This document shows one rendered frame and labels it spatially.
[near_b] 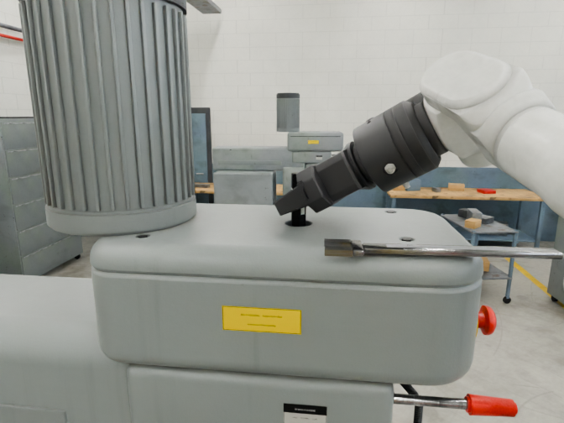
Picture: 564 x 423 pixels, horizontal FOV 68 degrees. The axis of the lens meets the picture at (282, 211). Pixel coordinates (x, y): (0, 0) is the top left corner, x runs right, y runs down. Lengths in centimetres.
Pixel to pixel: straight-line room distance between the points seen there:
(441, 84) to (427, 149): 7
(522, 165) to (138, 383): 49
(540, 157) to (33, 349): 62
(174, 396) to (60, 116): 36
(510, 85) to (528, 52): 724
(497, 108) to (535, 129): 4
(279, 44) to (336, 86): 113
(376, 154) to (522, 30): 722
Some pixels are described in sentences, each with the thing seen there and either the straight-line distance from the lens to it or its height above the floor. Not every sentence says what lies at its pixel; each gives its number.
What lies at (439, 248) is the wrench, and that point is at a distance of 47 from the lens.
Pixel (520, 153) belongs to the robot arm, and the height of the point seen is 200.
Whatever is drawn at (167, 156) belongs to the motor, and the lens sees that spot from 55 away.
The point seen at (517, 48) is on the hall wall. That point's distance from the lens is 762.
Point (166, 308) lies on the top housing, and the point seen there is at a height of 182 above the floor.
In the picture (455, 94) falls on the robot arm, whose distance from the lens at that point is 44.
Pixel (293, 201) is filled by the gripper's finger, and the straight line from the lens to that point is 55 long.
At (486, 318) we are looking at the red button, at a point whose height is 177.
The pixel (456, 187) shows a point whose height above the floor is 93.
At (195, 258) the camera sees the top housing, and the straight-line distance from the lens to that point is 48.
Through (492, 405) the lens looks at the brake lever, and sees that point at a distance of 58.
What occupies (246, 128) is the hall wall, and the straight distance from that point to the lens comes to 721.
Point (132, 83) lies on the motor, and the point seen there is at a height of 207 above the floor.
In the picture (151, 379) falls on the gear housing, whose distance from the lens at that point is 58.
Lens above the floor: 204
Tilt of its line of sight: 13 degrees down
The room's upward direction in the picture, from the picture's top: straight up
